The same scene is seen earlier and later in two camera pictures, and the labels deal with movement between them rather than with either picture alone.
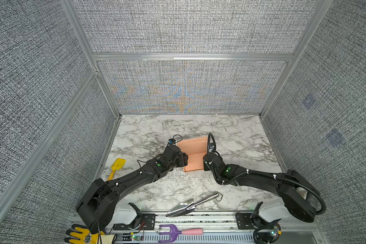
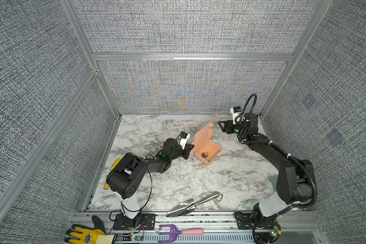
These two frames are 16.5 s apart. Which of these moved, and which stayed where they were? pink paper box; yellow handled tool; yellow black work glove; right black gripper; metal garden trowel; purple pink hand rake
Moved: right black gripper; pink paper box
Stayed: yellow black work glove; yellow handled tool; purple pink hand rake; metal garden trowel
